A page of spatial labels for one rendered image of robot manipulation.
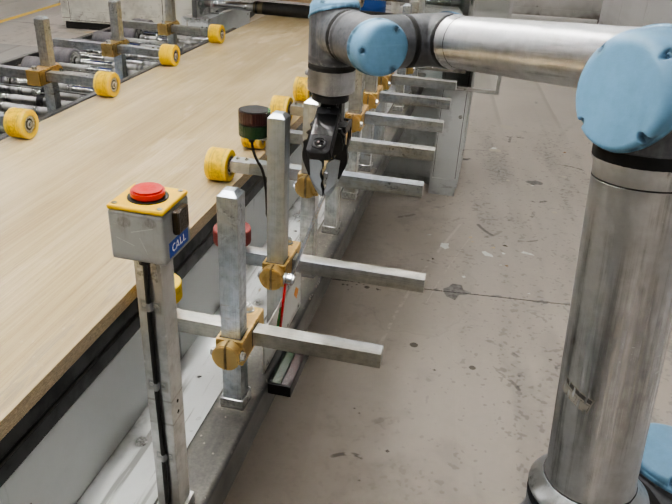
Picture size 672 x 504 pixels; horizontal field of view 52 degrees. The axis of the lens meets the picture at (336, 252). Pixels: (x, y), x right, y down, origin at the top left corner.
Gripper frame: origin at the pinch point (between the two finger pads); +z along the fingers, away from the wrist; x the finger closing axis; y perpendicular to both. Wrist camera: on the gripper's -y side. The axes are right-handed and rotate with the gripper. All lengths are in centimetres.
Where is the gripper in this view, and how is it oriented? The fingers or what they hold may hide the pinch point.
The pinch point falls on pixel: (323, 193)
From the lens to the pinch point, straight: 138.0
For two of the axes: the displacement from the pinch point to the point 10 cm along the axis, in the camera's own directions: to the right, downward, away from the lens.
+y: 2.3, -4.5, 8.6
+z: -0.5, 8.8, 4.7
